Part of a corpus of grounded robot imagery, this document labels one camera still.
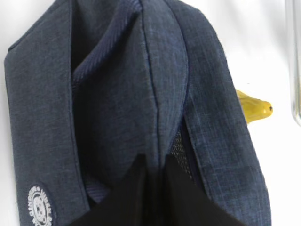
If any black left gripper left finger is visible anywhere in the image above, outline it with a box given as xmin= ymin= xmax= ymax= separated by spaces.
xmin=71 ymin=154 xmax=148 ymax=226

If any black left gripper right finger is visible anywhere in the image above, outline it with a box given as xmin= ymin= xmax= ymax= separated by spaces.
xmin=164 ymin=154 xmax=243 ymax=226

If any dark blue lunch bag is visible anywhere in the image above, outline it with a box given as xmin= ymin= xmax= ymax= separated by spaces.
xmin=4 ymin=0 xmax=271 ymax=226

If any yellow wrinkled squash toy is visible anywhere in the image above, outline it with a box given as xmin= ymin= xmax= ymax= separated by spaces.
xmin=236 ymin=90 xmax=273 ymax=124

